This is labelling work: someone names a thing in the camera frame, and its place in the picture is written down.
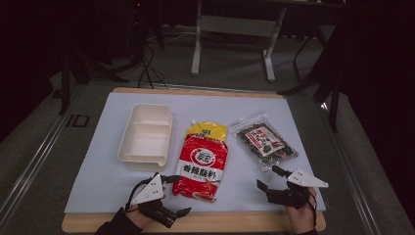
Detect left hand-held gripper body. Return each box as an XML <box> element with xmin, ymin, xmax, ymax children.
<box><xmin>131</xmin><ymin>172</ymin><xmax>179</xmax><ymax>229</ymax></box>

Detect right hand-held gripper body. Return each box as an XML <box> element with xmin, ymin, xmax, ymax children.
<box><xmin>266</xmin><ymin>167</ymin><xmax>330</xmax><ymax>210</ymax></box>

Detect red seasoning packet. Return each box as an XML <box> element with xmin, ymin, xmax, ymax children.
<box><xmin>171</xmin><ymin>135</ymin><xmax>229</xmax><ymax>204</ymax></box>

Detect clear dried seaweed packet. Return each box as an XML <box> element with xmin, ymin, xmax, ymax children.
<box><xmin>228</xmin><ymin>113</ymin><xmax>300</xmax><ymax>173</ymax></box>

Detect white divided plastic container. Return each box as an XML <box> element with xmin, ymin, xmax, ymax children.
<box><xmin>116</xmin><ymin>103</ymin><xmax>174</xmax><ymax>172</ymax></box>

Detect person's right hand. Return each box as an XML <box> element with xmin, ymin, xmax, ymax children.
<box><xmin>286</xmin><ymin>195</ymin><xmax>318</xmax><ymax>235</ymax></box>

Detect person's left hand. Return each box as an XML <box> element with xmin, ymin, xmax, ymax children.
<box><xmin>131</xmin><ymin>208</ymin><xmax>155</xmax><ymax>230</ymax></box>

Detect wooden table board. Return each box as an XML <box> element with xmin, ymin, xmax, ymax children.
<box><xmin>62</xmin><ymin>86</ymin><xmax>327</xmax><ymax>234</ymax></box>

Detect light blue table mat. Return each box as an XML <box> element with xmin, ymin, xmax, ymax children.
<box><xmin>64</xmin><ymin>92</ymin><xmax>327</xmax><ymax>214</ymax></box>

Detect yellow sauce packet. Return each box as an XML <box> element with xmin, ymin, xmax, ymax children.
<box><xmin>185</xmin><ymin>120</ymin><xmax>229</xmax><ymax>143</ymax></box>

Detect black metal stand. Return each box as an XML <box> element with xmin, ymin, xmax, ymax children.
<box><xmin>58</xmin><ymin>48</ymin><xmax>130</xmax><ymax>116</ymax></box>

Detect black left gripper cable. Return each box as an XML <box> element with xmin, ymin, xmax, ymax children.
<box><xmin>124</xmin><ymin>177</ymin><xmax>155</xmax><ymax>213</ymax></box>

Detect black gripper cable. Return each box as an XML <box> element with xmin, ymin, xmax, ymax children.
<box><xmin>306</xmin><ymin>191</ymin><xmax>318</xmax><ymax>227</ymax></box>
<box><xmin>124</xmin><ymin>177</ymin><xmax>155</xmax><ymax>213</ymax></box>

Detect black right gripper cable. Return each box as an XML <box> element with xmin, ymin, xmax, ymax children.
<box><xmin>306</xmin><ymin>191</ymin><xmax>318</xmax><ymax>227</ymax></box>

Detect black chair frame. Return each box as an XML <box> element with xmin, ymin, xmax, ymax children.
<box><xmin>277</xmin><ymin>19</ymin><xmax>347</xmax><ymax>133</ymax></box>

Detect black floor cables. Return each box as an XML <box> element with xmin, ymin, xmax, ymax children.
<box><xmin>136</xmin><ymin>42</ymin><xmax>169</xmax><ymax>90</ymax></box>

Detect white metal desk frame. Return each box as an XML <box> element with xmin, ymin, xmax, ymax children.
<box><xmin>190</xmin><ymin>0</ymin><xmax>288</xmax><ymax>83</ymax></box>

